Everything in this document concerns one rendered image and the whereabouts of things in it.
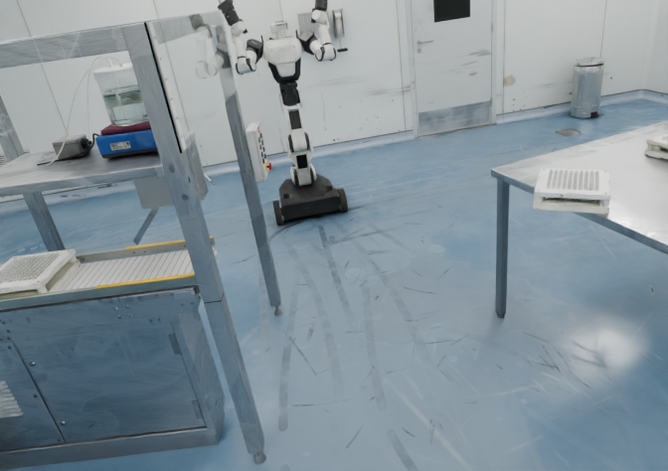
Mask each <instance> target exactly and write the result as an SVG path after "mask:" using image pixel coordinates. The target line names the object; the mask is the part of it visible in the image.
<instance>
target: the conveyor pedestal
mask: <svg viewBox="0 0 668 471"><path fill-rule="evenodd" d="M161 318H162V321H163V323H162V324H154V325H150V324H149V321H148V319H135V320H128V321H120V322H112V323H104V324H96V325H88V326H80V327H73V328H65V329H57V330H50V331H42V332H34V333H26V334H18V335H10V336H11V338H12V340H13V341H14V342H12V343H4V344H0V470H8V469H16V468H25V467H33V466H42V465H50V464H59V463H67V462H76V461H84V460H92V459H100V458H109V457H117V456H126V455H134V454H143V453H151V452H160V451H168V450H177V449H185V448H194V447H202V446H211V445H218V444H219V440H220V436H221V431H222V427H223V422H224V418H225V412H224V409H223V407H224V403H225V399H226V397H225V394H224V391H223V388H222V385H221V381H220V378H219V375H218V372H217V368H216V365H215V362H214V359H213V355H212V352H211V349H210V346H209V342H208V339H207V336H206V333H205V329H204V326H203V323H202V319H201V316H200V313H199V310H198V309H197V310H196V312H191V313H183V314H175V315H167V316H161Z"/></svg>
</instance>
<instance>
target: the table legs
mask: <svg viewBox="0 0 668 471"><path fill-rule="evenodd" d="M509 187H510V184H508V183H506V182H503V181H501V180H499V179H497V238H496V303H495V312H496V313H497V317H498V318H504V316H505V314H506V298H507V261H508V224H509Z"/></svg>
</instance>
